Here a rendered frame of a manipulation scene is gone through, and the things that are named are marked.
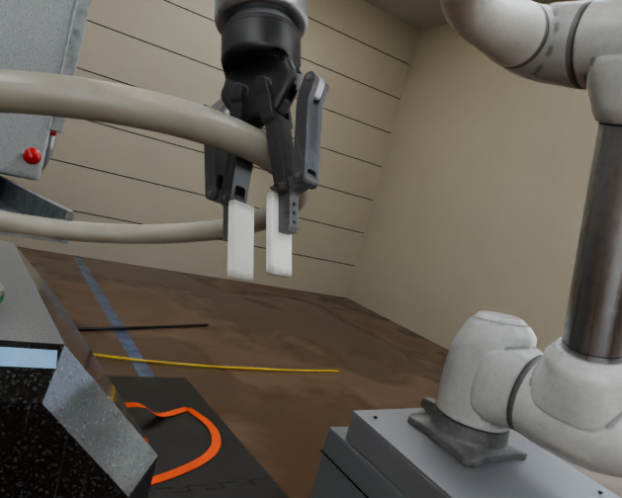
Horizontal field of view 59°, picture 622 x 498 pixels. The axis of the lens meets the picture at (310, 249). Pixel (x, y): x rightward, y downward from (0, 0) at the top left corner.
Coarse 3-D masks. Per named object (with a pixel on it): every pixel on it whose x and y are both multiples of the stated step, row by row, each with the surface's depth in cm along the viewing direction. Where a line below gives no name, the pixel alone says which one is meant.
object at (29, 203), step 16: (0, 176) 111; (0, 192) 108; (16, 192) 100; (32, 192) 94; (0, 208) 96; (16, 208) 98; (32, 208) 92; (48, 208) 86; (64, 208) 81; (48, 240) 79; (64, 240) 80
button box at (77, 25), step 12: (84, 0) 106; (72, 12) 106; (84, 12) 106; (72, 24) 106; (84, 24) 107; (72, 36) 106; (72, 48) 107; (72, 60) 107; (60, 72) 106; (72, 72) 108; (60, 120) 108
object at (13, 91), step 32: (0, 96) 37; (32, 96) 38; (64, 96) 38; (96, 96) 39; (128, 96) 40; (160, 96) 41; (160, 128) 42; (192, 128) 43; (224, 128) 44; (256, 128) 48; (256, 160) 49; (0, 224) 74; (32, 224) 77; (64, 224) 79; (96, 224) 81; (128, 224) 83; (160, 224) 83; (192, 224) 82; (256, 224) 74
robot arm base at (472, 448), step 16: (432, 400) 122; (416, 416) 115; (432, 416) 113; (432, 432) 110; (448, 432) 108; (464, 432) 106; (480, 432) 105; (448, 448) 106; (464, 448) 104; (480, 448) 105; (496, 448) 106; (512, 448) 110; (464, 464) 102
